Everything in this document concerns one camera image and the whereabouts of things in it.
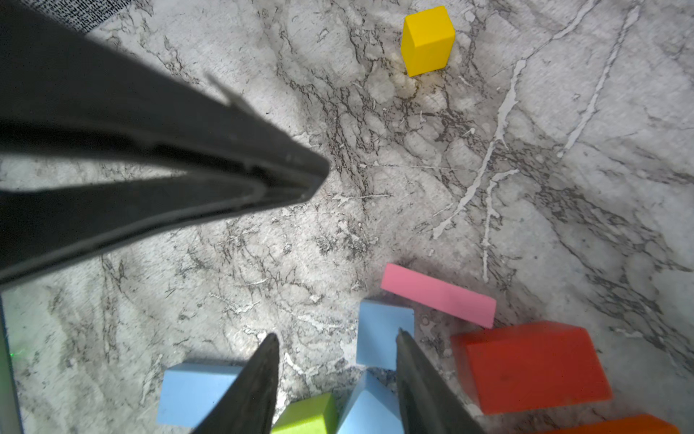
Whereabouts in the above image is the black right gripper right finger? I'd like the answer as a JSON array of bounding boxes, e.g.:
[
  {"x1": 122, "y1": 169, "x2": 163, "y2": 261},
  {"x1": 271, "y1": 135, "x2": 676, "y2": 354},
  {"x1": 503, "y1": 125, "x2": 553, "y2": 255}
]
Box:
[{"x1": 396, "y1": 329, "x2": 484, "y2": 434}]

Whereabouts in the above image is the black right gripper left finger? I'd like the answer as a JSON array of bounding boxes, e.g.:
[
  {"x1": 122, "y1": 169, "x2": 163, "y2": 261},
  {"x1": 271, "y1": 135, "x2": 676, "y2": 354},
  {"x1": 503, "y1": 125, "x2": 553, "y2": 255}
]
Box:
[{"x1": 193, "y1": 333, "x2": 279, "y2": 434}]

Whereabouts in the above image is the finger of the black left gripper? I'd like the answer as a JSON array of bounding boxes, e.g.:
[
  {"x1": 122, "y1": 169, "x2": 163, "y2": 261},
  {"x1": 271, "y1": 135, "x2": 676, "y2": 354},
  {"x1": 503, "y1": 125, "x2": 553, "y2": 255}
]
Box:
[
  {"x1": 1, "y1": 175, "x2": 320, "y2": 288},
  {"x1": 1, "y1": 1, "x2": 330, "y2": 184}
]

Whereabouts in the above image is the light blue cube block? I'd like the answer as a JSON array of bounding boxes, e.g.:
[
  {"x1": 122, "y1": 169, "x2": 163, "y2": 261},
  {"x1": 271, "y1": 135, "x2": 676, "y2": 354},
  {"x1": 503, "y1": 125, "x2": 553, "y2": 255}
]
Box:
[
  {"x1": 157, "y1": 363, "x2": 243, "y2": 429},
  {"x1": 356, "y1": 300, "x2": 415, "y2": 371},
  {"x1": 337, "y1": 372, "x2": 404, "y2": 434}
]

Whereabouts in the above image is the lime green cube block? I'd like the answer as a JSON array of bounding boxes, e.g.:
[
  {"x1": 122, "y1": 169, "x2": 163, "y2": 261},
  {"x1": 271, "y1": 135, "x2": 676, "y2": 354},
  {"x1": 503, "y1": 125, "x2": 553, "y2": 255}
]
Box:
[{"x1": 271, "y1": 392, "x2": 338, "y2": 434}]

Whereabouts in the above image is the pink block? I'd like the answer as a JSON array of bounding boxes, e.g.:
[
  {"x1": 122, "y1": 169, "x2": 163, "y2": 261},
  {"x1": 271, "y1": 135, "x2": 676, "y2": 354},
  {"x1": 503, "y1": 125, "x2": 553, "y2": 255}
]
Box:
[{"x1": 381, "y1": 263, "x2": 497, "y2": 328}]

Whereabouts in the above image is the red block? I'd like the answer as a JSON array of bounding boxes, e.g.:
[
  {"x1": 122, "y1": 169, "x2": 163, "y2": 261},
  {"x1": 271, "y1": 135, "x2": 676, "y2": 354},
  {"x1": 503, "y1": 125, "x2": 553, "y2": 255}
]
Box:
[{"x1": 451, "y1": 321, "x2": 613, "y2": 415}]

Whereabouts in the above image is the orange long block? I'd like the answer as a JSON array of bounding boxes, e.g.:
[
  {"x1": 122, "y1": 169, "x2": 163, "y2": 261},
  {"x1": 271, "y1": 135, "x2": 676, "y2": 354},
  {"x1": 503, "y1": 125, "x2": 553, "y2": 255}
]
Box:
[{"x1": 547, "y1": 414, "x2": 681, "y2": 434}]

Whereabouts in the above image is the yellow cube block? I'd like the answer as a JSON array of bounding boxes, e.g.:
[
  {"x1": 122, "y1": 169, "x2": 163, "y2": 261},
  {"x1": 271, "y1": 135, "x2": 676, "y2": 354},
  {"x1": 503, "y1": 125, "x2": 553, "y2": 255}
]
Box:
[{"x1": 401, "y1": 5, "x2": 455, "y2": 77}]

